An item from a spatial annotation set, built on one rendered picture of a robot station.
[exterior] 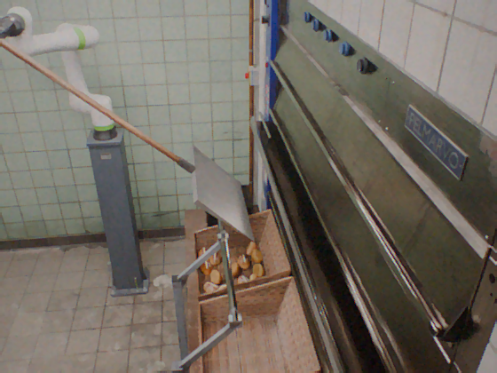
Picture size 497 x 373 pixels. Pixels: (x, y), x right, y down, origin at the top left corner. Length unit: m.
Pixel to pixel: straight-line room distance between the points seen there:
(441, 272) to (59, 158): 3.14
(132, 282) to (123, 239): 0.39
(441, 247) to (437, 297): 0.10
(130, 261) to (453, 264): 2.70
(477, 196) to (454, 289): 0.19
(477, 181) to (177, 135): 2.88
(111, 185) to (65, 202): 0.94
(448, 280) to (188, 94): 2.73
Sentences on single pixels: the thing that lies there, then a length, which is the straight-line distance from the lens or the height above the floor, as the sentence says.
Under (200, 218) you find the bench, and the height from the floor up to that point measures 0.58.
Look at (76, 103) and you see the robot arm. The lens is 2.99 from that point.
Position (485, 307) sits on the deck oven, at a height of 1.83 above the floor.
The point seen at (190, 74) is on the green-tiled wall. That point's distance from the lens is 3.41.
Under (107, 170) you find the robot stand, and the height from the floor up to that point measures 1.01.
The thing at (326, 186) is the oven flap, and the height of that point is 1.54.
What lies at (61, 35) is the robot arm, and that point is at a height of 1.85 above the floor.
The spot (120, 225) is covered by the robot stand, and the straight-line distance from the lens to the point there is 3.24.
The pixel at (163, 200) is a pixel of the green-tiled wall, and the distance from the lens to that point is 3.85.
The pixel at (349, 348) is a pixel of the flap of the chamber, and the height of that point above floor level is 1.40.
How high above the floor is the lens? 2.41
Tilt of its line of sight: 31 degrees down
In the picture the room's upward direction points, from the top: straight up
